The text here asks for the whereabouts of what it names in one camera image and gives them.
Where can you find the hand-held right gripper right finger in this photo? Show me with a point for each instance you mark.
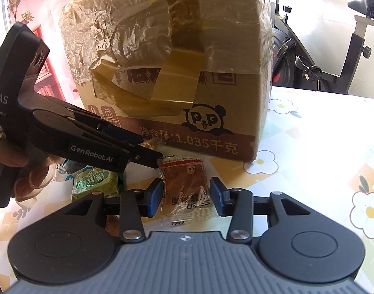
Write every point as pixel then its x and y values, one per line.
pixel 217 196

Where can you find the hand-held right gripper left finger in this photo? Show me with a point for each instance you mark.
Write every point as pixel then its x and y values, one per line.
pixel 156 196

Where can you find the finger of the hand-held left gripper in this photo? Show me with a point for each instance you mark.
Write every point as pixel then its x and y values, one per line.
pixel 92 154
pixel 92 118

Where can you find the clear brown snack packet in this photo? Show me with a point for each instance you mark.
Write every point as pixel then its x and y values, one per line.
pixel 183 186

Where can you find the taped brown cardboard box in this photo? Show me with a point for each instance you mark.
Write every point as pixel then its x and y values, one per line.
pixel 180 52

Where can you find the person's left hand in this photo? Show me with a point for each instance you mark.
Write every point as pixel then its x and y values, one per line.
pixel 37 177

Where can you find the green pastry packet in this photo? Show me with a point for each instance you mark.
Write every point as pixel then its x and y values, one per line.
pixel 95 183

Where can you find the blue and white packet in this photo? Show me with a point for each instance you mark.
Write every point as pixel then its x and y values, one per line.
pixel 66 173

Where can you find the small tan wrapped candy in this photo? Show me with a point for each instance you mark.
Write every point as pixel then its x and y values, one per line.
pixel 154 144

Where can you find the checked floral tablecloth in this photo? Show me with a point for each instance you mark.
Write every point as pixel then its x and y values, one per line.
pixel 312 147

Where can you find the black exercise bike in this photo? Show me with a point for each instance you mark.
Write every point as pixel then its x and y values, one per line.
pixel 297 61

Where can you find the printed room wall poster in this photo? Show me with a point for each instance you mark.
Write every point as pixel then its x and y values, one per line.
pixel 46 15

